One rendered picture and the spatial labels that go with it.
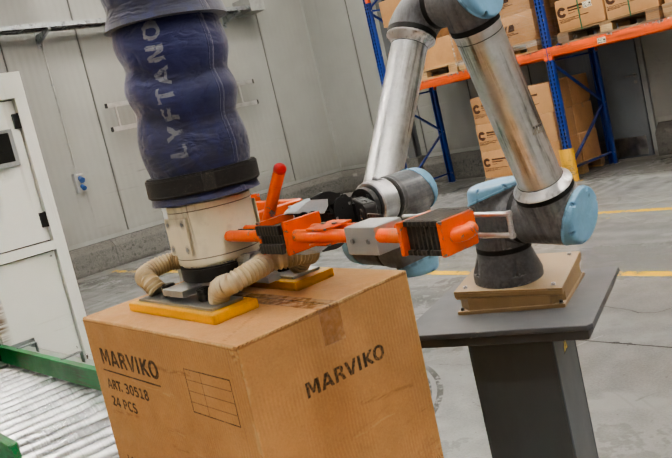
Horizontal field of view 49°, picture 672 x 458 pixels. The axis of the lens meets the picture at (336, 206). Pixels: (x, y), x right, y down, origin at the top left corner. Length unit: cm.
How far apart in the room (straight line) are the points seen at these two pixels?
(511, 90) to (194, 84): 73
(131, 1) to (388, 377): 83
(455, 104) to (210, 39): 1051
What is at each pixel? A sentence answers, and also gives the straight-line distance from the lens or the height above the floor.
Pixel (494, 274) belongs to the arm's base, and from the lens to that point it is 203.
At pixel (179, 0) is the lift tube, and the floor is 162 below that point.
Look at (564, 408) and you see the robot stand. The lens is 210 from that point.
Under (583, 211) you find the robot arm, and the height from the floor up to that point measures 99.
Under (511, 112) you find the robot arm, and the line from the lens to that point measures 177.
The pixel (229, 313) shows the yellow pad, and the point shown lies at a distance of 135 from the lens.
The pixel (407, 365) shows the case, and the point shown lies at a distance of 144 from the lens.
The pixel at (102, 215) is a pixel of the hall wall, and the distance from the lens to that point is 1140.
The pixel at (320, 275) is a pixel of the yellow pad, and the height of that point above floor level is 106.
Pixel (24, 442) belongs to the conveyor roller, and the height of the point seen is 54.
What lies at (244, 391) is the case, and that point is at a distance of 121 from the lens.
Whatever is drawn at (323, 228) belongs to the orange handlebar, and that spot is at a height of 118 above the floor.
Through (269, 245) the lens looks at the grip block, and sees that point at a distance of 130.
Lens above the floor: 134
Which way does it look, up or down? 6 degrees down
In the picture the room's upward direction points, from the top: 13 degrees counter-clockwise
